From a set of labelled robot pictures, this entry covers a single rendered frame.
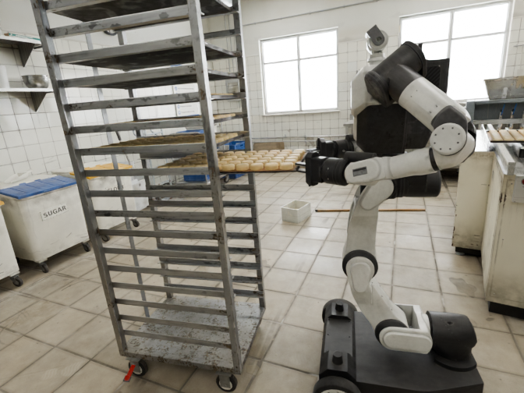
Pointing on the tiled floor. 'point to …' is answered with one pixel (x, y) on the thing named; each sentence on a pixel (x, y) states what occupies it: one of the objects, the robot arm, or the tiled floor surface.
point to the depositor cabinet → (473, 197)
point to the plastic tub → (295, 211)
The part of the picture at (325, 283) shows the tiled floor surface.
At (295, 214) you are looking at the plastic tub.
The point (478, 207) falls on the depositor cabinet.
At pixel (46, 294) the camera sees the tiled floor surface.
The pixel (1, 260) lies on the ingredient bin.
